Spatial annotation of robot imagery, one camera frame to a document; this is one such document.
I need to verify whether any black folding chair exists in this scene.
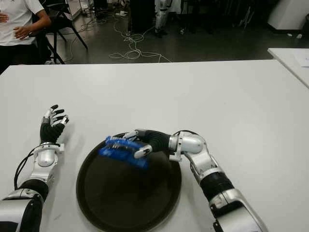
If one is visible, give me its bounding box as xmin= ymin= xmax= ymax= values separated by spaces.
xmin=28 ymin=0 xmax=88 ymax=65

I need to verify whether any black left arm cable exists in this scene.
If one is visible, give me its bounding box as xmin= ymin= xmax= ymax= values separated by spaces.
xmin=14 ymin=145 xmax=43 ymax=190

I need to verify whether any white side table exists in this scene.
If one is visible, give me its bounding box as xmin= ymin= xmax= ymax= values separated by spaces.
xmin=267 ymin=47 xmax=309 ymax=89

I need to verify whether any black wheeled chair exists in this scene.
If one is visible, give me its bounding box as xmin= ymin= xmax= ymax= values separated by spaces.
xmin=171 ymin=0 xmax=215 ymax=36

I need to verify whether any silver humanoid robot leg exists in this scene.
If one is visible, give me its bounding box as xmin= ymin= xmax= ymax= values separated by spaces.
xmin=154 ymin=0 xmax=172 ymax=38

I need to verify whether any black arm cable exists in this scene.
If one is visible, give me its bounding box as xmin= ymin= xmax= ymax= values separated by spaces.
xmin=172 ymin=130 xmax=201 ymax=136
xmin=14 ymin=145 xmax=43 ymax=190

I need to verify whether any white cabinet with black base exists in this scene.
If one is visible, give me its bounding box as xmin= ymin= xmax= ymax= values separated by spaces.
xmin=267 ymin=0 xmax=309 ymax=32

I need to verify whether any blue Oreo package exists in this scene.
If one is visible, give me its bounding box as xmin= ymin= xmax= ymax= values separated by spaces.
xmin=98 ymin=135 xmax=150 ymax=170

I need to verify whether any person in white shirt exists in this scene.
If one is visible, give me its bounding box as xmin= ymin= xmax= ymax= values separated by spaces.
xmin=0 ymin=0 xmax=53 ymax=73

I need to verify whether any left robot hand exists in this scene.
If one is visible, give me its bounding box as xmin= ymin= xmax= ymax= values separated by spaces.
xmin=39 ymin=104 xmax=70 ymax=145

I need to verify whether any round brown tray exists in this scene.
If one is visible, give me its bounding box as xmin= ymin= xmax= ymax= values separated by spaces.
xmin=76 ymin=131 xmax=182 ymax=232

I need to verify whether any folded metal stand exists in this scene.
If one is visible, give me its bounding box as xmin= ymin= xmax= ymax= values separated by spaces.
xmin=238 ymin=4 xmax=254 ymax=29

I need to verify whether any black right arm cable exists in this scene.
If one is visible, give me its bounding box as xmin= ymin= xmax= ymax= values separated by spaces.
xmin=172 ymin=130 xmax=201 ymax=136

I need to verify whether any white floor cable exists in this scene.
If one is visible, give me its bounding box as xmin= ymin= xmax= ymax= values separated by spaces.
xmin=108 ymin=14 xmax=172 ymax=63

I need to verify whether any white paper sheet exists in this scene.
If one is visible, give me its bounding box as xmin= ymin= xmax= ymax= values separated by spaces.
xmin=294 ymin=51 xmax=309 ymax=68

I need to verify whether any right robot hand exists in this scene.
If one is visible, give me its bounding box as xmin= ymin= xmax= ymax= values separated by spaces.
xmin=122 ymin=129 xmax=172 ymax=159

